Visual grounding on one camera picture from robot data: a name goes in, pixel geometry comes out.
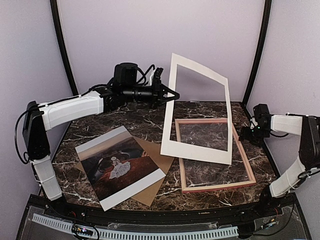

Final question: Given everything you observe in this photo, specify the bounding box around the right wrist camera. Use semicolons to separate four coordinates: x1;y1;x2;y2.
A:
250;116;261;132

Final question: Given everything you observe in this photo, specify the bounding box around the white slotted cable duct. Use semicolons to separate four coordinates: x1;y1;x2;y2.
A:
31;213;239;240

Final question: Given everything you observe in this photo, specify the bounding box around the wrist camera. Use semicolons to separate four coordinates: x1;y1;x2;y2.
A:
147;67;164;86
250;116;261;132

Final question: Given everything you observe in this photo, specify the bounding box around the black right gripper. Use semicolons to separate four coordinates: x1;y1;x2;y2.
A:
239;125;271;147

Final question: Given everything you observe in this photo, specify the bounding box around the right black corner post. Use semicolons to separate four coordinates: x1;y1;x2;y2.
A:
242;0;272;107

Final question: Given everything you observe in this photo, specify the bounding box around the light wooden picture frame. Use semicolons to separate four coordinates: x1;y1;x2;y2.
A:
174;117;257;193

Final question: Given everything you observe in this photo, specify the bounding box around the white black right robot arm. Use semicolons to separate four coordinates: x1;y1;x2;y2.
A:
239;103;320;217

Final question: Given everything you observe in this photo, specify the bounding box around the dark painting photo print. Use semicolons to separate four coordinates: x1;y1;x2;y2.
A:
74;125;167;211

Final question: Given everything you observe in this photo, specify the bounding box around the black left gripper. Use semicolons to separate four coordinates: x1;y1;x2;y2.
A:
123;78;180;109

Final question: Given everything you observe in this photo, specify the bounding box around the black front table rail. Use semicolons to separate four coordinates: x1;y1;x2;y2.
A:
37;198;276;226

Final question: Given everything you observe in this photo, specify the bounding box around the black corner post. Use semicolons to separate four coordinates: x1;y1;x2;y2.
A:
242;0;272;107
49;0;79;96

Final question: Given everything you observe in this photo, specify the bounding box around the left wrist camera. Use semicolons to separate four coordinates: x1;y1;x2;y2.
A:
147;67;164;86

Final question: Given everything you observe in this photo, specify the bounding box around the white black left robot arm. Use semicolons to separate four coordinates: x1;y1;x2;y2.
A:
15;62;180;218

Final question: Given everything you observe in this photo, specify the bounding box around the left black corner post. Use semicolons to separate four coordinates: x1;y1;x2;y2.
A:
49;0;79;96

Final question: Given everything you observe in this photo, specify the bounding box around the clear acrylic sheet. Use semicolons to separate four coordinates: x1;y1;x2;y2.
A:
179;122;251;187

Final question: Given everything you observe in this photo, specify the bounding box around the brown cardboard backing board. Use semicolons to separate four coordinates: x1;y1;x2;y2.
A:
76;136;173;207

